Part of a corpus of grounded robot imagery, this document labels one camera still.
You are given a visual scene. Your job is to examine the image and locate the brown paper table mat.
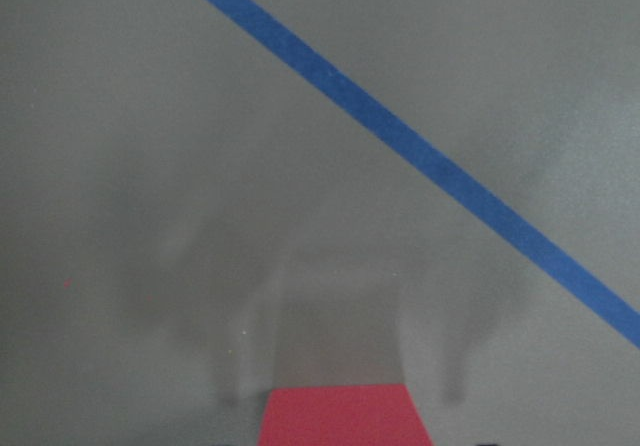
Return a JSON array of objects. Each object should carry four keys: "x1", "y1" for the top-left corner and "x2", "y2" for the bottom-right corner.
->
[{"x1": 1, "y1": 0, "x2": 639, "y2": 445}]

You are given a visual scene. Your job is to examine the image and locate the red block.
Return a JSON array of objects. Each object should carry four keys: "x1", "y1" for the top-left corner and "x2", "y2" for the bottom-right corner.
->
[{"x1": 258, "y1": 384, "x2": 432, "y2": 446}]

